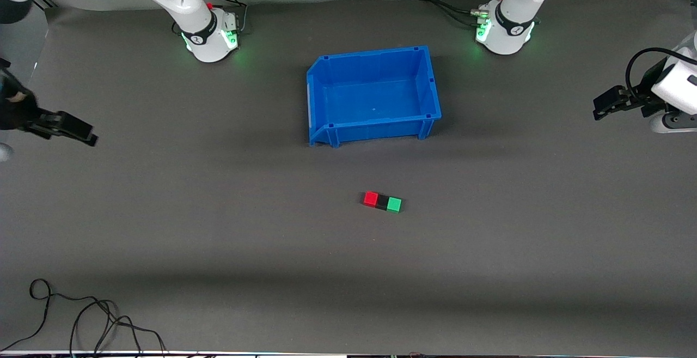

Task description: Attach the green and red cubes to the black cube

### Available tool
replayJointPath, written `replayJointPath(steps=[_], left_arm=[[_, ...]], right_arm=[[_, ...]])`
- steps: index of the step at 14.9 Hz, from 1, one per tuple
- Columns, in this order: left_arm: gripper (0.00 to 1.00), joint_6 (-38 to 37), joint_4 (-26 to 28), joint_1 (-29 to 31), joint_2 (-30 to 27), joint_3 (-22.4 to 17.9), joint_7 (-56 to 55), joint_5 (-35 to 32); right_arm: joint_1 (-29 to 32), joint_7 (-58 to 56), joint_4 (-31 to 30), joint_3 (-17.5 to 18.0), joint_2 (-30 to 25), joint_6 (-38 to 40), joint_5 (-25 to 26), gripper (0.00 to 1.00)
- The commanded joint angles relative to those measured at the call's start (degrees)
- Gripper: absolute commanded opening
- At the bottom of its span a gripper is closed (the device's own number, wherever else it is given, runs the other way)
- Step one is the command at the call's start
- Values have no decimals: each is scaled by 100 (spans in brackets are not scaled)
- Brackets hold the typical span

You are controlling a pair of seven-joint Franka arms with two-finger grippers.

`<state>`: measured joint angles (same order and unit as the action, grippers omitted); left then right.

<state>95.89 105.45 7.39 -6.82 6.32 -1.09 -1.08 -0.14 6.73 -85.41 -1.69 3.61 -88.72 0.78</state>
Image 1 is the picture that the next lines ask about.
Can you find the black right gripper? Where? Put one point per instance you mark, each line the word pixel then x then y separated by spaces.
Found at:
pixel 16 113

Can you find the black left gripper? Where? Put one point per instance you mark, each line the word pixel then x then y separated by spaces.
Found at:
pixel 646 100

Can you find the small green cube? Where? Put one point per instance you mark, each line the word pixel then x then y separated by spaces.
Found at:
pixel 394 205

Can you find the small red cube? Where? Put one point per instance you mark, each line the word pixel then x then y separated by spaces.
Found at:
pixel 371 199

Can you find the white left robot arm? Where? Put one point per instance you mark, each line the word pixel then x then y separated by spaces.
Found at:
pixel 514 25

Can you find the small black cube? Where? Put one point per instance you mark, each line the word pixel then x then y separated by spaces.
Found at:
pixel 382 202

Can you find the blue plastic storage bin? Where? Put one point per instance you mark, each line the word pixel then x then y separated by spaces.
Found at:
pixel 375 99

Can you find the dark grey table mat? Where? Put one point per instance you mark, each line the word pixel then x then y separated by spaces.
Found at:
pixel 348 271

